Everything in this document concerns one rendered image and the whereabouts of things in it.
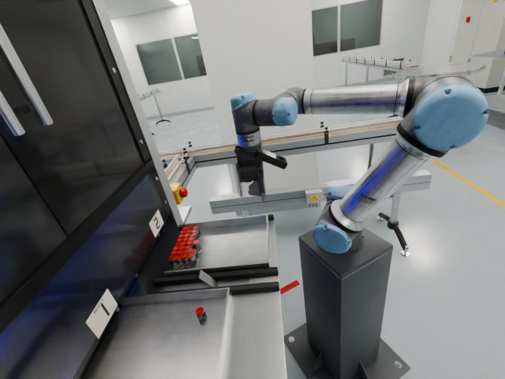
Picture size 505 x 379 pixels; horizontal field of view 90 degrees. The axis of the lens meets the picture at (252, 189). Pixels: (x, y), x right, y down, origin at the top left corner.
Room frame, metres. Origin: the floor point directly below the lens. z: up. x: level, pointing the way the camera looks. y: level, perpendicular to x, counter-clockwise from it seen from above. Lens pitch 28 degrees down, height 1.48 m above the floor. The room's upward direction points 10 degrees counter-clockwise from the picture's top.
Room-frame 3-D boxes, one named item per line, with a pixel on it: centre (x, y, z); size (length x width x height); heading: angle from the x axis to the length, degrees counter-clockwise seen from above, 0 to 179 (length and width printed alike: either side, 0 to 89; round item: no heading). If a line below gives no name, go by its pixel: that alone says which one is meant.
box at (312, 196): (1.55, -0.43, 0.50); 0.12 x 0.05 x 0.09; 83
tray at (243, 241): (0.72, 0.14, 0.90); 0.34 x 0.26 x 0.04; 83
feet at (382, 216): (1.54, -1.05, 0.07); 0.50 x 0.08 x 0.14; 173
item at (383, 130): (1.63, -0.31, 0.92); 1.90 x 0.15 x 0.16; 83
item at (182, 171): (1.29, 0.46, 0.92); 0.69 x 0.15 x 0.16; 173
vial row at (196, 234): (0.73, 0.25, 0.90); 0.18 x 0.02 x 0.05; 173
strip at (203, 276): (0.54, 0.13, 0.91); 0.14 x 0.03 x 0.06; 84
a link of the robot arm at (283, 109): (0.73, -0.11, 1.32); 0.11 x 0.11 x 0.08; 57
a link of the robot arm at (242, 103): (0.77, -0.02, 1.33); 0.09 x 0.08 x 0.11; 57
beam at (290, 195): (1.61, -0.46, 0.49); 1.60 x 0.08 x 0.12; 83
